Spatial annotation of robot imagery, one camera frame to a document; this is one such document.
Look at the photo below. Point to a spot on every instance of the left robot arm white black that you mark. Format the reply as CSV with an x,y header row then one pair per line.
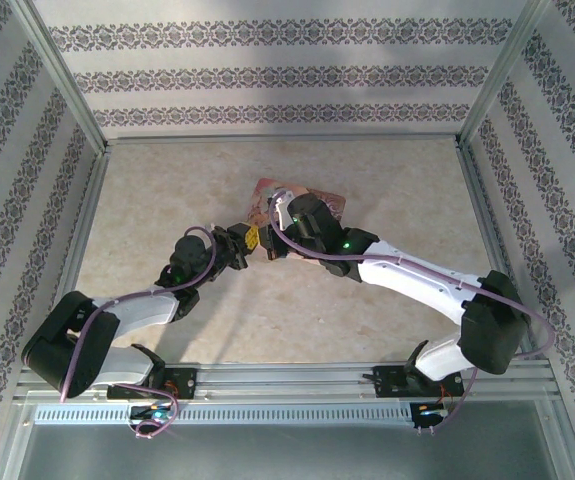
x,y
142,305

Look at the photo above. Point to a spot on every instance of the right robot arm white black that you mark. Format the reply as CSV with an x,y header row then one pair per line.
x,y
407,275

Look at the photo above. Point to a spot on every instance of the pink picture book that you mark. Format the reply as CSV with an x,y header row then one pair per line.
x,y
267,187

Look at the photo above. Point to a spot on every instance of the grey metal sheet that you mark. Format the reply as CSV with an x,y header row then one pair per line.
x,y
267,455

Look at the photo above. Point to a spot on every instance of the aluminium table edge rail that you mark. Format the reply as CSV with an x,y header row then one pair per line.
x,y
487,240
84,240
277,139

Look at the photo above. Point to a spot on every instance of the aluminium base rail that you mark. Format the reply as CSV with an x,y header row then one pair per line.
x,y
277,377

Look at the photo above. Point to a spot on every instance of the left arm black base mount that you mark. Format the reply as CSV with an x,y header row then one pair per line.
x,y
184,382

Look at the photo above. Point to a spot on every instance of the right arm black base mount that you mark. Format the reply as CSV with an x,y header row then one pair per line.
x,y
387,381

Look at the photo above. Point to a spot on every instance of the aluminium frame post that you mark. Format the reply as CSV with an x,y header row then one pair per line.
x,y
62,75
507,65

